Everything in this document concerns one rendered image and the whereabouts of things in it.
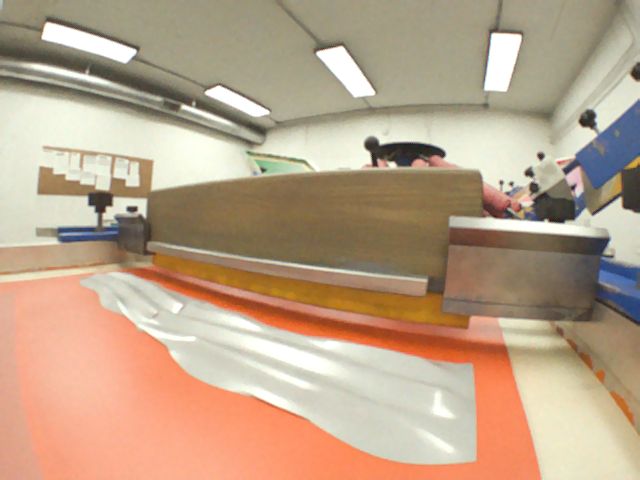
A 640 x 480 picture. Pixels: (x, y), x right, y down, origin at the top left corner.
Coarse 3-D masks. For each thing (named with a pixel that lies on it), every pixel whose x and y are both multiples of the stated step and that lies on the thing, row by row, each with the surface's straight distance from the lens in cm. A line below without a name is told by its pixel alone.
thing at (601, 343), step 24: (0, 264) 42; (24, 264) 42; (48, 264) 42; (72, 264) 42; (96, 264) 43; (600, 312) 17; (576, 336) 20; (600, 336) 17; (624, 336) 15; (600, 360) 17; (624, 360) 15; (624, 384) 15; (624, 408) 15
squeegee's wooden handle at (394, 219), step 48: (192, 192) 28; (240, 192) 22; (288, 192) 19; (336, 192) 18; (384, 192) 17; (432, 192) 16; (480, 192) 16; (192, 240) 28; (240, 240) 22; (288, 240) 19; (336, 240) 17; (384, 240) 16; (432, 240) 16; (432, 288) 16
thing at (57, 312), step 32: (0, 288) 34; (32, 288) 32; (64, 288) 31; (192, 288) 28; (224, 288) 27; (32, 320) 22; (64, 320) 21; (96, 320) 20; (128, 320) 20; (32, 352) 17
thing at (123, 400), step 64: (320, 320) 19; (384, 320) 20; (64, 384) 14; (128, 384) 13; (192, 384) 12; (512, 384) 14; (64, 448) 11; (128, 448) 10; (192, 448) 9; (256, 448) 9; (320, 448) 9; (512, 448) 10
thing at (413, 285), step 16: (176, 256) 28; (192, 256) 25; (208, 256) 23; (224, 256) 22; (240, 256) 21; (256, 256) 21; (256, 272) 20; (272, 272) 19; (288, 272) 18; (304, 272) 17; (320, 272) 17; (336, 272) 16; (352, 272) 16; (368, 272) 16; (384, 272) 16; (352, 288) 16; (368, 288) 16; (384, 288) 15; (400, 288) 15; (416, 288) 15
